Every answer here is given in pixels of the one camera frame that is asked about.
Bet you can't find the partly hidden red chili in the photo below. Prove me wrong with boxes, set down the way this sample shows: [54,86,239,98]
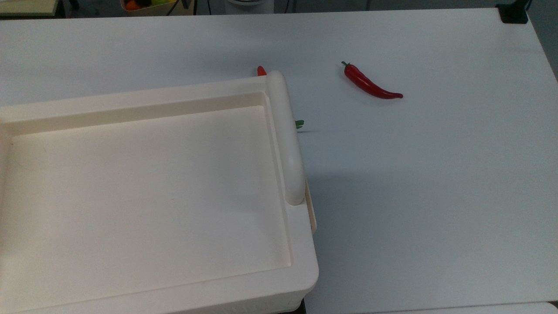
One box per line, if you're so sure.
[257,65,305,130]

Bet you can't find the red chili pepper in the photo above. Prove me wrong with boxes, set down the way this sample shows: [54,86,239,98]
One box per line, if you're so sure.
[341,61,404,100]

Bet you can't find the cream plastic tray box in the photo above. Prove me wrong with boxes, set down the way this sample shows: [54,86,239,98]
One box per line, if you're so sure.
[0,75,320,314]

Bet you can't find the box of toy fruit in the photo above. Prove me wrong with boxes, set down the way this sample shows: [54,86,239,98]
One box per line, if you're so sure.
[120,0,194,17]

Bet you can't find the black table clamp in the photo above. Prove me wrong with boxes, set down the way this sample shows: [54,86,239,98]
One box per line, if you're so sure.
[496,0,533,24]

